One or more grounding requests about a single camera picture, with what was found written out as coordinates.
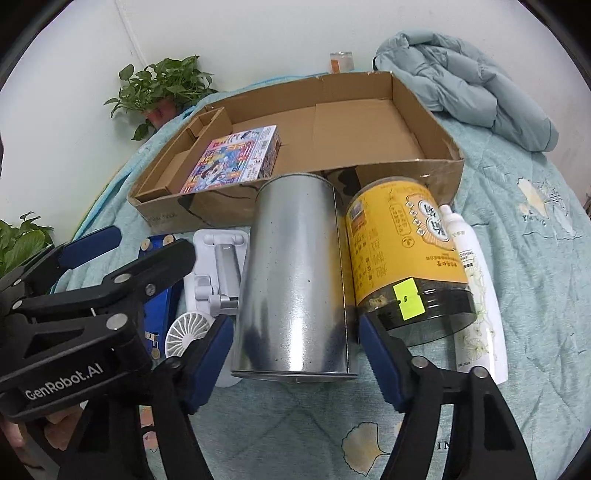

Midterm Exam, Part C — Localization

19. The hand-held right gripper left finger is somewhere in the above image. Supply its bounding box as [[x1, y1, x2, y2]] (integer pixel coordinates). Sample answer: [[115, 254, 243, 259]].
[[59, 315, 235, 480]]

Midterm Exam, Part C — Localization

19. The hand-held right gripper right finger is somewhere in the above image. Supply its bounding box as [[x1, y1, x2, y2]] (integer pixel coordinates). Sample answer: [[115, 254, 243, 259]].
[[358, 316, 536, 480]]

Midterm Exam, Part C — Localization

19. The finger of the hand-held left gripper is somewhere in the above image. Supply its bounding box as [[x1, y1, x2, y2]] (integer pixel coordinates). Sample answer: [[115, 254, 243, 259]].
[[9, 239, 197, 365], [0, 226, 122, 308]]

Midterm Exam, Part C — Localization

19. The white handheld fan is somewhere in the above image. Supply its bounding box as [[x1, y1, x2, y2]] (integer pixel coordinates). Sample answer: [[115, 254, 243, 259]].
[[164, 310, 242, 388]]

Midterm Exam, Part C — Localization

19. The white spray bottle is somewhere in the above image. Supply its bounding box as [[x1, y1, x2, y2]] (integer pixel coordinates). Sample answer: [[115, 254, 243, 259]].
[[438, 204, 509, 385]]

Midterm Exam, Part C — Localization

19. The silver metal can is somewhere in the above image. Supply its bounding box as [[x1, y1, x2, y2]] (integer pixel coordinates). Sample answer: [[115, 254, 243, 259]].
[[229, 172, 360, 384]]

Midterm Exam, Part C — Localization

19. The yellow label jar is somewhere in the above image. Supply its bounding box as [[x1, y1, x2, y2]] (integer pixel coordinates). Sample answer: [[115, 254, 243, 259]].
[[345, 178, 477, 348]]

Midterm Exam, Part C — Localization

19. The brown cardboard box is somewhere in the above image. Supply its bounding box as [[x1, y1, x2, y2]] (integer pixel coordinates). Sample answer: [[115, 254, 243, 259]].
[[127, 70, 466, 234]]

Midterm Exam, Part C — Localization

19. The person's left hand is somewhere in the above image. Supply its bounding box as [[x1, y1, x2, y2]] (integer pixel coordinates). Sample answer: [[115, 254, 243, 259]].
[[0, 401, 88, 450]]

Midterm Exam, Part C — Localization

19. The blue flat tool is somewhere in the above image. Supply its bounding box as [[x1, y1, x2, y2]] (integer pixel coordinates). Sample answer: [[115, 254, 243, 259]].
[[139, 234, 185, 361]]

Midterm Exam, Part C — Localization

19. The white folding phone stand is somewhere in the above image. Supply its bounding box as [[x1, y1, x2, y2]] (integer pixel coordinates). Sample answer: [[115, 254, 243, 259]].
[[183, 228, 250, 317]]

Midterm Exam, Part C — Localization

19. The green leafy plant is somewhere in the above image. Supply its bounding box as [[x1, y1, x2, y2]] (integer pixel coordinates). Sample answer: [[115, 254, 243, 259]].
[[0, 211, 55, 280]]

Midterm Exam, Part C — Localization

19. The colourful cartoon puzzle box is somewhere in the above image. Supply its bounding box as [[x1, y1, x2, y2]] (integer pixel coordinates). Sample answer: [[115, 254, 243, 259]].
[[179, 124, 281, 195]]

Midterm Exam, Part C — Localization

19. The green potted plant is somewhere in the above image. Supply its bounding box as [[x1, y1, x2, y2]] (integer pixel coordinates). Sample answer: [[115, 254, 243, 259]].
[[104, 55, 220, 141]]

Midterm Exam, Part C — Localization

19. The light green leaf print blanket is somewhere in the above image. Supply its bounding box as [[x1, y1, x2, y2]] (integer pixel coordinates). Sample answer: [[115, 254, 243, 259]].
[[69, 74, 591, 480]]

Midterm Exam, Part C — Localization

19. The small orange label jar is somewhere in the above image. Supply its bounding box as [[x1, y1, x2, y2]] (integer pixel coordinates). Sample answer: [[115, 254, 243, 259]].
[[329, 51, 355, 75]]

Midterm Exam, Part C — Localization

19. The light blue puffer jacket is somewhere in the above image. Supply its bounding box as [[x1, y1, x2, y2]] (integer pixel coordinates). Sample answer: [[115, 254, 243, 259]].
[[373, 30, 559, 153]]

